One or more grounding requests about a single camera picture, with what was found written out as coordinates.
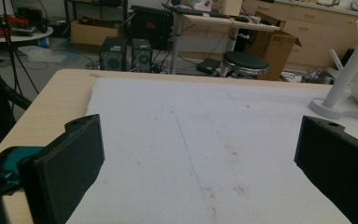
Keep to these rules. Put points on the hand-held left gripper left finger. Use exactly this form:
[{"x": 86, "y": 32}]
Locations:
[{"x": 65, "y": 168}]

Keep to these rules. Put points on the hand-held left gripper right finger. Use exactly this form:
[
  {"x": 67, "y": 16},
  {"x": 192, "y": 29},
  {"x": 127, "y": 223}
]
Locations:
[{"x": 335, "y": 158}]

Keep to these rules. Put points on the white mug tree stand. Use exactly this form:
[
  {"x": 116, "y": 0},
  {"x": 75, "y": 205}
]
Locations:
[{"x": 343, "y": 87}]

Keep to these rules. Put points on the large brown cardboard box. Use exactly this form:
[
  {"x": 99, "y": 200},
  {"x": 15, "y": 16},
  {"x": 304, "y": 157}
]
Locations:
[{"x": 275, "y": 49}]

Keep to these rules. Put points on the wooden drawer cabinet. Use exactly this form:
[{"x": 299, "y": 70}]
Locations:
[{"x": 320, "y": 31}]

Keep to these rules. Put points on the black round stool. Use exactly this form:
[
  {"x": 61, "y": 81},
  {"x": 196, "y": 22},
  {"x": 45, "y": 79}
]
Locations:
[{"x": 245, "y": 63}]

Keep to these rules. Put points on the white table mat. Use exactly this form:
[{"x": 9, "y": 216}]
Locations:
[{"x": 199, "y": 149}]

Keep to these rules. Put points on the open flat cardboard box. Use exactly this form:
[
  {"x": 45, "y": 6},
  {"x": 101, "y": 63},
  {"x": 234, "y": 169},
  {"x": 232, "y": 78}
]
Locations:
[{"x": 94, "y": 31}]

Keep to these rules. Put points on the round white side table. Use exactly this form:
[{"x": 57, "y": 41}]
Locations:
[{"x": 18, "y": 34}]

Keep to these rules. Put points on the small black floor box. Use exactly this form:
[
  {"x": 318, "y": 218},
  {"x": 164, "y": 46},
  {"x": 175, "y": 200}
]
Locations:
[{"x": 209, "y": 66}]

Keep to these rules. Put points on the black equipment case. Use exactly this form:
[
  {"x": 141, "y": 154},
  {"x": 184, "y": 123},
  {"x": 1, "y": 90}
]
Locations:
[{"x": 151, "y": 26}]

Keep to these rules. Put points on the light wooden desk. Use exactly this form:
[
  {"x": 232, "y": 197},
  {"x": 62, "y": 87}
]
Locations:
[{"x": 217, "y": 28}]

